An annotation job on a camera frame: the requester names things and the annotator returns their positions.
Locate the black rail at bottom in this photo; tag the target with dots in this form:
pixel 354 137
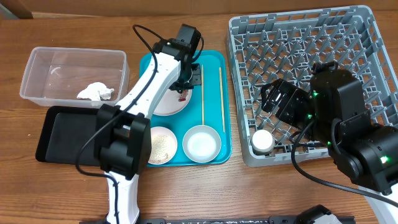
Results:
pixel 317 214

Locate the white paper cup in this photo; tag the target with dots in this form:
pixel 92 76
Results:
pixel 262 142

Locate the black plastic tray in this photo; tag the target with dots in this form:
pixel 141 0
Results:
pixel 64 132

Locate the red snack wrapper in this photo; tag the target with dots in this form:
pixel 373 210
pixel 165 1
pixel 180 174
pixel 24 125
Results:
pixel 183 95

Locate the grey dishwasher rack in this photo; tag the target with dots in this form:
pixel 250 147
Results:
pixel 265 47

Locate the white round plate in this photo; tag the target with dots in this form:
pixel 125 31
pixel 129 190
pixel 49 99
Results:
pixel 169 103

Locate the clear plastic bin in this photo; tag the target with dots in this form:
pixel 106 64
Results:
pixel 54 76

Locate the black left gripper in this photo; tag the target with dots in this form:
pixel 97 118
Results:
pixel 196 78

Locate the grey small bowl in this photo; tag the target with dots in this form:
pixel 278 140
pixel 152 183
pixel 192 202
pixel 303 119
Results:
pixel 201 144

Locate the wooden chopstick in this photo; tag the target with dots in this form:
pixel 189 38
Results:
pixel 202 96
pixel 221 98

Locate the teal plastic tray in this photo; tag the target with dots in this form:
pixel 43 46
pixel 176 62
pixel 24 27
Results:
pixel 190 116

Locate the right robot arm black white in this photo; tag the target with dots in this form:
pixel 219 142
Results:
pixel 333 112

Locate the right wooden chopstick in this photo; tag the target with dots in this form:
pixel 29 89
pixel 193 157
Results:
pixel 221 98

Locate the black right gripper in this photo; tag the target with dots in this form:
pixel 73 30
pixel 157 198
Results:
pixel 274 98

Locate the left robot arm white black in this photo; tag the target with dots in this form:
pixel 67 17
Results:
pixel 122 140

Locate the white tissue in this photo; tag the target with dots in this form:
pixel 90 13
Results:
pixel 96 91

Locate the left wooden chopstick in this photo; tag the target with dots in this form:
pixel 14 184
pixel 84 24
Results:
pixel 202 96

